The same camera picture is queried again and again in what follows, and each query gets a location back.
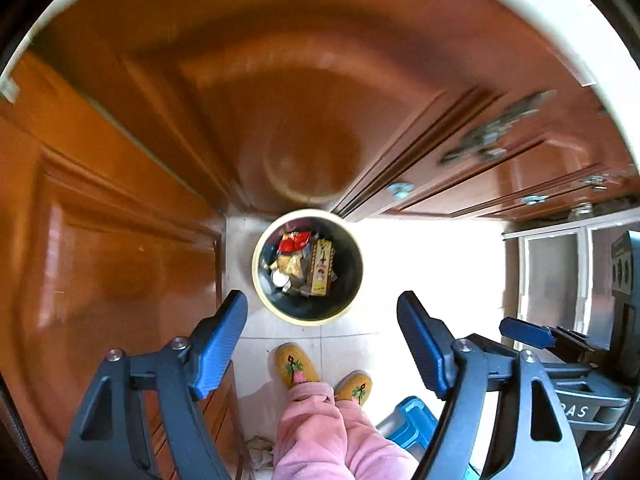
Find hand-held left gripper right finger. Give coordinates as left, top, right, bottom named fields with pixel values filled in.
left=396, top=290, right=586, bottom=480

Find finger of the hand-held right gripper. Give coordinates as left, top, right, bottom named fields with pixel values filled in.
left=542, top=355, right=608, bottom=386
left=499, top=316, right=593, bottom=356

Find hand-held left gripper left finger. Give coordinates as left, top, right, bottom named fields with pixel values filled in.
left=57, top=290, right=249, bottom=480

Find dark blue trash bin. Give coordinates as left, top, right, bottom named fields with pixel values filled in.
left=251, top=208, right=364, bottom=327

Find red snack packet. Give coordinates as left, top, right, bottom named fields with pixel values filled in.
left=277, top=231, right=313, bottom=254

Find large yellow box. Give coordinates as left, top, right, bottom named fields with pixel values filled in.
left=309, top=238, right=337, bottom=296

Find white framed glass door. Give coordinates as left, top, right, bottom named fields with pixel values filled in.
left=502, top=222, right=640, bottom=351

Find blue plastic stool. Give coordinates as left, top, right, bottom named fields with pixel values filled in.
left=377, top=396, right=441, bottom=453

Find beige rag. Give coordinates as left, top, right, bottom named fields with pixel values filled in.
left=242, top=437, right=276, bottom=471

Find pink trousers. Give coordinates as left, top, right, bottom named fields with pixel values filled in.
left=272, top=381, right=421, bottom=480

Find brown wooden cabinet door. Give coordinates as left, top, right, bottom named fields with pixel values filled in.
left=0, top=50, right=241, bottom=480
left=345, top=85, right=621, bottom=221
left=30, top=0, right=501, bottom=216

